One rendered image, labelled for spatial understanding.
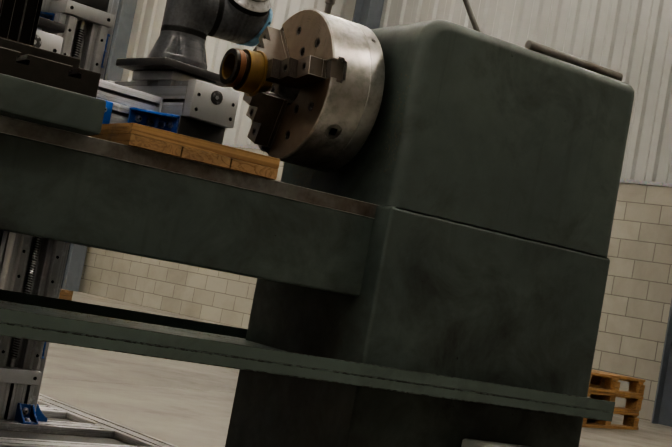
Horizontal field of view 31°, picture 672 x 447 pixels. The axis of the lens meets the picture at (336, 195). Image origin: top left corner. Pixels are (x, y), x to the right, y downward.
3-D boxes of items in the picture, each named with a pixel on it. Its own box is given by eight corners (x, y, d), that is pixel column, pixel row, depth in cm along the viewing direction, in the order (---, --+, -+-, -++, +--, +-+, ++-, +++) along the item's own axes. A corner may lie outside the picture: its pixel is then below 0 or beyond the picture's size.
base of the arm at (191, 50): (135, 61, 312) (143, 23, 313) (183, 76, 322) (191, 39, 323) (168, 60, 301) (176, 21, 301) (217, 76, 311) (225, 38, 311)
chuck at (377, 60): (287, 163, 270) (320, 24, 270) (363, 180, 243) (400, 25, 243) (273, 160, 268) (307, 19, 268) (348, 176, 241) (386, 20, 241)
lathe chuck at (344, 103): (273, 160, 268) (307, 19, 268) (348, 176, 241) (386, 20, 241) (237, 151, 264) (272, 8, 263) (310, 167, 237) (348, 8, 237)
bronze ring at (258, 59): (261, 56, 252) (222, 44, 247) (283, 53, 244) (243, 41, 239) (252, 100, 251) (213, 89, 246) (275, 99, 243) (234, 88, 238)
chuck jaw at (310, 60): (312, 72, 250) (344, 59, 240) (309, 96, 249) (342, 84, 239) (265, 58, 244) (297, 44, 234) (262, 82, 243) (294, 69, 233)
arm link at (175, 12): (154, 27, 315) (165, -24, 316) (204, 41, 321) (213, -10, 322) (168, 22, 304) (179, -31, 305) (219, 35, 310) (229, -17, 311)
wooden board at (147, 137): (192, 176, 259) (196, 157, 259) (276, 180, 228) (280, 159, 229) (58, 145, 243) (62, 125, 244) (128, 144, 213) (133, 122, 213)
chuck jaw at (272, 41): (293, 84, 255) (284, 43, 262) (306, 68, 252) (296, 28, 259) (247, 71, 249) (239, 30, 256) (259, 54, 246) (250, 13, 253)
